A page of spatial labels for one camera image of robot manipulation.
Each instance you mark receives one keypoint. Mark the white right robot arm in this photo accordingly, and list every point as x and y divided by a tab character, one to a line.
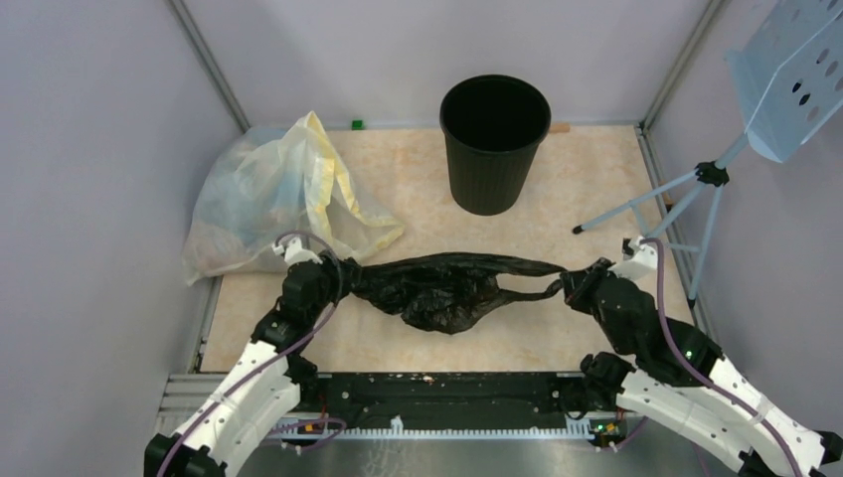
672	373

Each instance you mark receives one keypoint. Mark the small wooden block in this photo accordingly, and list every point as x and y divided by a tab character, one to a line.
559	127

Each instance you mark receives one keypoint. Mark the light blue tripod stand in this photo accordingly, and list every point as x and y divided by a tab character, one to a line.
706	175

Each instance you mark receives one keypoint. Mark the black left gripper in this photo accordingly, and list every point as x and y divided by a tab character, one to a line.
328	264

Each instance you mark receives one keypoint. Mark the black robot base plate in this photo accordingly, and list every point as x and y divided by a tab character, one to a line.
495	401

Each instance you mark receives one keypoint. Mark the white slotted cable duct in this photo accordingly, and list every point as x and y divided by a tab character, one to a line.
582	429

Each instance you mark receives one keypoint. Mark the black plastic trash bag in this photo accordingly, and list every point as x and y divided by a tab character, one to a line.
445	292

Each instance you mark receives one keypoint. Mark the perforated light blue panel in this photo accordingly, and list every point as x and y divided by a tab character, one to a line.
786	69

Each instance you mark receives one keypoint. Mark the translucent yellow plastic bag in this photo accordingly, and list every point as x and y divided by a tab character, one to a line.
273	181

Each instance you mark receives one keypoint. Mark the black plastic trash bin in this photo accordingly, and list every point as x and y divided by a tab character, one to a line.
493	126

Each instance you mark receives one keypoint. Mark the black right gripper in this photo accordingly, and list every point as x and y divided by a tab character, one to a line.
577	282

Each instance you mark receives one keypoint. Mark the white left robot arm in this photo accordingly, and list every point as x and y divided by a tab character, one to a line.
220	436

